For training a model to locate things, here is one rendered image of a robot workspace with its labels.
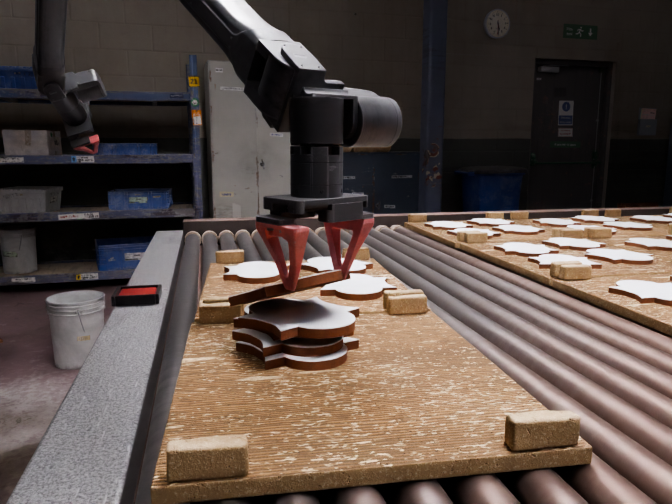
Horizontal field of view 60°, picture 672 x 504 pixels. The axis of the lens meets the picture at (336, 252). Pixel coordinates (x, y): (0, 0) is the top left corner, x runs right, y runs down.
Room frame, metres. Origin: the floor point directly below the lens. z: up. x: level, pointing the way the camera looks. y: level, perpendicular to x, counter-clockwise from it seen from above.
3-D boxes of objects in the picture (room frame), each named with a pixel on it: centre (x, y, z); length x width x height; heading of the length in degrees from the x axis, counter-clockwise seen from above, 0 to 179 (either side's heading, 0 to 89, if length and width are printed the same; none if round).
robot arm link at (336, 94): (0.65, 0.02, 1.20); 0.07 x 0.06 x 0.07; 127
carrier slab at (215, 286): (1.03, 0.06, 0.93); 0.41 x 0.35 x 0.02; 9
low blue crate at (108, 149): (5.05, 1.79, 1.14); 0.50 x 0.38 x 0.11; 115
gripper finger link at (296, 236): (0.63, 0.04, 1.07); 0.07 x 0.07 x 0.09; 44
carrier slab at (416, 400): (0.62, 0.00, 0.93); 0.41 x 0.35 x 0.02; 10
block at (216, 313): (0.79, 0.16, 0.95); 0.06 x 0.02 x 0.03; 100
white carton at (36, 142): (4.90, 2.49, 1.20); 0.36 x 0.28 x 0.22; 94
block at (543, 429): (0.45, -0.17, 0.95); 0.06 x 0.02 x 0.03; 100
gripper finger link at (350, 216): (0.66, 0.00, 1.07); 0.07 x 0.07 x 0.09; 44
